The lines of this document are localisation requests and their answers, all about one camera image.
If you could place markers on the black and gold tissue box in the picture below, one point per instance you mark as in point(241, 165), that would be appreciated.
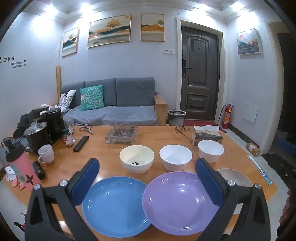
point(208, 139)

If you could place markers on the pink drink bottle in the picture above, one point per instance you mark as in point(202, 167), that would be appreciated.
point(19, 166)

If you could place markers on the beige plate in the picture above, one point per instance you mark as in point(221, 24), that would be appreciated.
point(235, 176)

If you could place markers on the black coffee machine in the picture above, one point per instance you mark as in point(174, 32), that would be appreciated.
point(54, 125)

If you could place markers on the small cardboard box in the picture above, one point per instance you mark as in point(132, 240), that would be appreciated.
point(253, 148)

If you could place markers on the blue and white packaged item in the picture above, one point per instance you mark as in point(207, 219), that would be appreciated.
point(261, 170)

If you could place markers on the brown framed eyeglasses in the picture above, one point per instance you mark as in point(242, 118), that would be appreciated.
point(186, 127)

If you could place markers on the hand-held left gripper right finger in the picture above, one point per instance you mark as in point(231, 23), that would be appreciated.
point(208, 183)

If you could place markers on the glass ashtray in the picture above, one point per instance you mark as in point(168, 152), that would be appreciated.
point(121, 135)

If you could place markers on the grey sofa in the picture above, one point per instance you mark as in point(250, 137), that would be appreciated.
point(129, 115)

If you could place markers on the wooden board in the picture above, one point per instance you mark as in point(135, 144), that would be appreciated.
point(58, 81)

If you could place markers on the red lidded spice jar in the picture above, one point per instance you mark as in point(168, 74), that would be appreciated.
point(68, 139)

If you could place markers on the black remote control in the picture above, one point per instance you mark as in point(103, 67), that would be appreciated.
point(81, 143)

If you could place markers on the black backpack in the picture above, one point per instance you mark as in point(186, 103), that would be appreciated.
point(25, 119)

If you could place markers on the grey trash bin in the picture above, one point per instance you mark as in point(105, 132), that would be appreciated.
point(176, 118)

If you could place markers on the white light switch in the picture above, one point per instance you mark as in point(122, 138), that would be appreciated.
point(169, 51)

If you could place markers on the small black bottle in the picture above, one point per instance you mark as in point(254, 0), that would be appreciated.
point(38, 170)

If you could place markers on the white patterned cushion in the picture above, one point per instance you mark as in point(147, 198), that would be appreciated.
point(67, 99)

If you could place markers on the white mug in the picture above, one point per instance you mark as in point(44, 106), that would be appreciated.
point(47, 154)

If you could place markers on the black wall lettering decal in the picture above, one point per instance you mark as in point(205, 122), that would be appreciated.
point(7, 59)

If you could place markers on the white ribbed bowl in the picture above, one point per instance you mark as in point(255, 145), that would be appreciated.
point(175, 155)

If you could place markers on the blue plate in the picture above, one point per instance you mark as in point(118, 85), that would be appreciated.
point(115, 204)

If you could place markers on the thin framed eyeglasses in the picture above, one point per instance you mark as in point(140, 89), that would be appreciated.
point(86, 128)

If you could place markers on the medium tree landscape painting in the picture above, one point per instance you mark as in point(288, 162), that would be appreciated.
point(152, 27)

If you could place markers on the white wall panel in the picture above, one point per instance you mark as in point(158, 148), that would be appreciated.
point(250, 113)

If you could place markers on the red fire extinguisher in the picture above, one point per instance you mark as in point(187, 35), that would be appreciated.
point(227, 117)

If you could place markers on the white paper packet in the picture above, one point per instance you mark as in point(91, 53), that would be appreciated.
point(10, 173)

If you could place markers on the small white bowl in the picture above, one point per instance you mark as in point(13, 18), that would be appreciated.
point(211, 149)

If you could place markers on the dark brown door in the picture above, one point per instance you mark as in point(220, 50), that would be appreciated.
point(200, 69)

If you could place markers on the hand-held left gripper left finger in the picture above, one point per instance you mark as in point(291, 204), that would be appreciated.
point(85, 183)

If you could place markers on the small mountain painting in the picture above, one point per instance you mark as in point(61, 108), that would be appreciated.
point(70, 42)

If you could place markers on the canvas mountain painting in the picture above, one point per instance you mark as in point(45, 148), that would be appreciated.
point(249, 41)

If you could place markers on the purple plate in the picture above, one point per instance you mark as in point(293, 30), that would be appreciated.
point(175, 201)

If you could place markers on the cream bowl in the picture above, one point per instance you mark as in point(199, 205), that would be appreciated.
point(136, 157)

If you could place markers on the black electric kettle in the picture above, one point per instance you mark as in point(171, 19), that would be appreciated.
point(37, 139)

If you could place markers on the teal patterned cushion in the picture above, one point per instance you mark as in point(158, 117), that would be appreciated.
point(92, 97)

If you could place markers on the wine glass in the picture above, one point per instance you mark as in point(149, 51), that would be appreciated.
point(69, 124)

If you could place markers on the large tree landscape painting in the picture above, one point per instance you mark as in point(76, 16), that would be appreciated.
point(109, 31)

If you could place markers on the white cloth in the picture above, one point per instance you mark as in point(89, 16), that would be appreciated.
point(49, 108)

